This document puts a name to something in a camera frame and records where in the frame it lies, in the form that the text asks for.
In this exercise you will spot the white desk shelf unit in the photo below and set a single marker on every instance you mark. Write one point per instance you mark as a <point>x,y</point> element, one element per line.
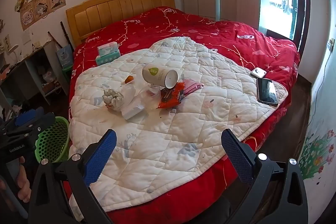
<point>50,56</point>

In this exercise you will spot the clear plastic bag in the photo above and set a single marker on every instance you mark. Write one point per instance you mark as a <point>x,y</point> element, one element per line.
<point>147,98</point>

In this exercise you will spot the white power bank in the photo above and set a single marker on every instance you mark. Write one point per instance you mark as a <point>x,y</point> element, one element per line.
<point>258,73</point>

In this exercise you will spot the teal tissue pack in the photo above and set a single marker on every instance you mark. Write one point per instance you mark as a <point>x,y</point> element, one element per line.
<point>107,48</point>
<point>107,59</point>

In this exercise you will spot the black smartphone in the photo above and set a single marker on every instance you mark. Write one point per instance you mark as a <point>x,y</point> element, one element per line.
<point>267,92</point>

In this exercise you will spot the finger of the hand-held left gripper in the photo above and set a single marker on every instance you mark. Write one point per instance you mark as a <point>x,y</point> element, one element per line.
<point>26,117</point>
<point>39,123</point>

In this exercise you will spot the wooden bed headboard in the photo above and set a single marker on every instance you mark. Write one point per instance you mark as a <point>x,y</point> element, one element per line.
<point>118,6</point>

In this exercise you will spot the flower wall sticker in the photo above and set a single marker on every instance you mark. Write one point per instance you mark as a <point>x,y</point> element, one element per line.
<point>315,155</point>

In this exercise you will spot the white quilted blanket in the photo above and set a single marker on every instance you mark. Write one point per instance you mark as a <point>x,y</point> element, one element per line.
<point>170,140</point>

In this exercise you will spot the red long stick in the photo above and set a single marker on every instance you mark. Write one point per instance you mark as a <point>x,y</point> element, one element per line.
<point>55,39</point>

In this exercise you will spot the orange snack wrapper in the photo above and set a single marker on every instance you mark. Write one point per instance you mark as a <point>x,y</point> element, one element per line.
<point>170,98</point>

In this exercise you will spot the pink plastic packet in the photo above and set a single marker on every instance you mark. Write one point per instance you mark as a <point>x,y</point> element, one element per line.
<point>191,86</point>

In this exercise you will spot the blue gift bag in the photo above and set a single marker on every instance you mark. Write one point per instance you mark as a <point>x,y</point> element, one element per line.
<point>64,57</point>

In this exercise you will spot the white paper box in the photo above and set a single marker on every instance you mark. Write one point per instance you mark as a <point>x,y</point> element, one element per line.
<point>132,111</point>

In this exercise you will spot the grey paper ball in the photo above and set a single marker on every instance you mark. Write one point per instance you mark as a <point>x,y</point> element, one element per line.
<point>113,99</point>

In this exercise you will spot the green mesh plastic basket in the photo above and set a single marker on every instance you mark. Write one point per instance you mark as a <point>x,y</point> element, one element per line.
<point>52,134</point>

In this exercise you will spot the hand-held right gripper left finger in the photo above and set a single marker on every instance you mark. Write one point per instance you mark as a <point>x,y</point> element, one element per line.
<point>101,155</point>

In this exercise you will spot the small orange fruit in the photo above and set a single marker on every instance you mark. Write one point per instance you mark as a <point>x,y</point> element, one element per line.
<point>129,79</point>

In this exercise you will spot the dark long stick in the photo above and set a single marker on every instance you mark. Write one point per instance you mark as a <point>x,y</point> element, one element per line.
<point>67,36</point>

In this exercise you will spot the white paper canister green leaf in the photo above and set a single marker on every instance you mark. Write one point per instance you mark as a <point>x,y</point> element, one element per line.
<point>157,74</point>

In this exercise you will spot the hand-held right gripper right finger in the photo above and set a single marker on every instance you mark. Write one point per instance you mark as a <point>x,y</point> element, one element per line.
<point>237,155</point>

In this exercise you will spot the green plastic stool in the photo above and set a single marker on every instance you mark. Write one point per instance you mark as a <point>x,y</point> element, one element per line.
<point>67,73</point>

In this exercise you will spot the person's left hand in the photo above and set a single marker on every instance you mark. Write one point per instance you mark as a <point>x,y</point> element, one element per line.
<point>23,184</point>

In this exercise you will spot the wall socket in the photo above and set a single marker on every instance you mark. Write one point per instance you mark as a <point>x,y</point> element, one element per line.
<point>332,44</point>

